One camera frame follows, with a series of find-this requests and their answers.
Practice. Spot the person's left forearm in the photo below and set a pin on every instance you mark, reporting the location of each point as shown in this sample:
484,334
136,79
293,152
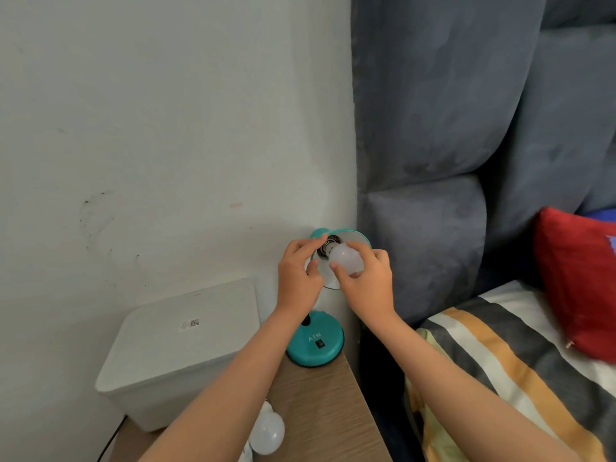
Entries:
226,389

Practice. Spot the person's right forearm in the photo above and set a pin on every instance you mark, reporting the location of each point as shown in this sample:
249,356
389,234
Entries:
462,389

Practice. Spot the person's left hand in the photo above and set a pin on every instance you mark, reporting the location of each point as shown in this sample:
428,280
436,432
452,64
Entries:
297,283

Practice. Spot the teal desk lamp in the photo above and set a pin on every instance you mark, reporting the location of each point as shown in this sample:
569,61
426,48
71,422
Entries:
315,344

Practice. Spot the red pillow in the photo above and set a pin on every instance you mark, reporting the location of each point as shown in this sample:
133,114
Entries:
575,279

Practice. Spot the person's left thumb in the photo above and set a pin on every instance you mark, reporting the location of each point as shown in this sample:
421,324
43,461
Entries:
315,270

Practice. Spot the person's right thumb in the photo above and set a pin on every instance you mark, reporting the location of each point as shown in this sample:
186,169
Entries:
339,275

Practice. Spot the white lidded storage box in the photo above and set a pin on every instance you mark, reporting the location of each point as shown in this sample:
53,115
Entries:
173,353

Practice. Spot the blue pillow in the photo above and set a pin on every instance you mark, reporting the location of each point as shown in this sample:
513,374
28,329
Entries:
600,215

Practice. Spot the person's right hand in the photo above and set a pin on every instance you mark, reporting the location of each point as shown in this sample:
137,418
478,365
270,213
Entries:
369,288

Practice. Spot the grey upholstered headboard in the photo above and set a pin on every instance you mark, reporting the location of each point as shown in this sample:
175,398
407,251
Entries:
471,149

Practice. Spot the striped bed sheet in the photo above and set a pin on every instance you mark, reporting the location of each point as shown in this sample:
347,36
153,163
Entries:
510,375

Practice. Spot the white light bulb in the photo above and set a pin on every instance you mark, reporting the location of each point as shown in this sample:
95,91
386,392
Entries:
347,260
267,432
245,454

